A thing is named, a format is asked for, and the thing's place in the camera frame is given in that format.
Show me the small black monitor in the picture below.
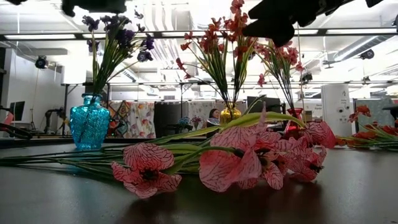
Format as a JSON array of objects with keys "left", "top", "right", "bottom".
[{"left": 9, "top": 100, "right": 26, "bottom": 123}]

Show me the red glass vase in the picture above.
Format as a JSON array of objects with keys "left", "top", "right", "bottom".
[{"left": 284, "top": 107, "right": 306, "bottom": 141}]

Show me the black computer monitor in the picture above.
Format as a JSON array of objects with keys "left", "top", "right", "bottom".
[{"left": 246, "top": 95, "right": 282, "bottom": 114}]

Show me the small pink flower bouquet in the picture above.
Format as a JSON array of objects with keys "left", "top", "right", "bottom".
[{"left": 190, "top": 115, "right": 203, "bottom": 130}]

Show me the teal divider panel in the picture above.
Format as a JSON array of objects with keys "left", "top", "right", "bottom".
[{"left": 354, "top": 98, "right": 396, "bottom": 129}]

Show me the purple artificial flower bunch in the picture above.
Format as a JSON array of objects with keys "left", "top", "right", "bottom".
[
  {"left": 81, "top": 14, "right": 137, "bottom": 96},
  {"left": 98, "top": 14, "right": 156, "bottom": 95}
]

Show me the black divider panel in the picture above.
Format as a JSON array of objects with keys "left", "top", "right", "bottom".
[{"left": 153, "top": 101, "right": 189, "bottom": 138}]

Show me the white machine cabinet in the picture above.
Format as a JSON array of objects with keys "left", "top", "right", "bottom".
[{"left": 320, "top": 83, "right": 356, "bottom": 134}]

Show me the orange artificial flower bunch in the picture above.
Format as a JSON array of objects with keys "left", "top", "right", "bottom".
[
  {"left": 335, "top": 105, "right": 398, "bottom": 151},
  {"left": 223, "top": 0, "right": 259, "bottom": 110},
  {"left": 175, "top": 17, "right": 233, "bottom": 110}
]

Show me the black curved cable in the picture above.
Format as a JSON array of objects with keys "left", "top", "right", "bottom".
[{"left": 0, "top": 122, "right": 34, "bottom": 141}]

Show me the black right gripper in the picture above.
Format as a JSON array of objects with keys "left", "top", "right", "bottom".
[{"left": 242, "top": 0, "right": 331, "bottom": 49}]

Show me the black ceiling spotlight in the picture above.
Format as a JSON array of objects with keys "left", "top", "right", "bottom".
[
  {"left": 34, "top": 55, "right": 49, "bottom": 70},
  {"left": 359, "top": 49, "right": 376, "bottom": 61}
]

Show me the pale floral cloth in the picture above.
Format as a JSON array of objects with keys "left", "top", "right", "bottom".
[{"left": 187, "top": 100, "right": 248, "bottom": 126}]

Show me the person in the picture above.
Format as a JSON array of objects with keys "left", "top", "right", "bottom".
[{"left": 206, "top": 108, "right": 223, "bottom": 138}]

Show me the pink artificial flower bunch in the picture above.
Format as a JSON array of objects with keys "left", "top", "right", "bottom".
[
  {"left": 273, "top": 39, "right": 307, "bottom": 110},
  {"left": 254, "top": 42, "right": 295, "bottom": 110},
  {"left": 0, "top": 102, "right": 337, "bottom": 200}
]

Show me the yellow glass vase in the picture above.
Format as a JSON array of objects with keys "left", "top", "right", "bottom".
[{"left": 220, "top": 105, "right": 243, "bottom": 124}]

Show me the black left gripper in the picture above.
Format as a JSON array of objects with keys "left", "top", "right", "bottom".
[{"left": 61, "top": 0, "right": 127, "bottom": 18}]

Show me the blue glass vase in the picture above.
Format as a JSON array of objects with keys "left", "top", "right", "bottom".
[{"left": 68, "top": 93, "right": 111, "bottom": 151}]

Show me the colourful patterned cloth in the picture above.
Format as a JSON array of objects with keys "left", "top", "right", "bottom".
[{"left": 106, "top": 100, "right": 157, "bottom": 139}]

